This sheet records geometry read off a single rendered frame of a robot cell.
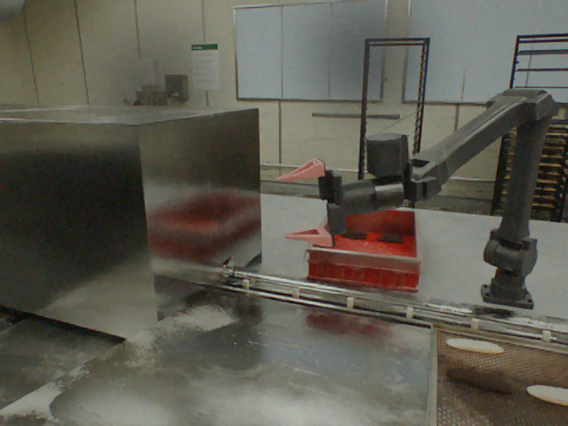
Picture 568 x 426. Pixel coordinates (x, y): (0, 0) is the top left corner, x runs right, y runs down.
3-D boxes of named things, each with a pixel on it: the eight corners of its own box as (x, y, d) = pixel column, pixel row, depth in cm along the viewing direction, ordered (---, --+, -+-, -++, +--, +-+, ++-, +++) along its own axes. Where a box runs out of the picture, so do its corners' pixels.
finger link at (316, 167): (283, 214, 66) (341, 204, 67) (277, 169, 64) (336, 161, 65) (277, 204, 72) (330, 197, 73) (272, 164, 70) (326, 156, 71)
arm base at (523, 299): (527, 295, 112) (480, 287, 116) (533, 268, 110) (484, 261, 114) (533, 310, 104) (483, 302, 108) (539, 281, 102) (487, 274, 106)
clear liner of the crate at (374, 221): (418, 234, 156) (421, 210, 153) (423, 295, 111) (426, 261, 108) (330, 226, 164) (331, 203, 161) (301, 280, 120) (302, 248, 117)
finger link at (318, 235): (288, 255, 67) (344, 246, 68) (282, 212, 66) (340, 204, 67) (282, 243, 74) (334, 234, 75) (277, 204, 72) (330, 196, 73)
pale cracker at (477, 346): (499, 346, 77) (500, 341, 77) (506, 356, 74) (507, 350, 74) (445, 340, 79) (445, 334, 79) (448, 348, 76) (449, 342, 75)
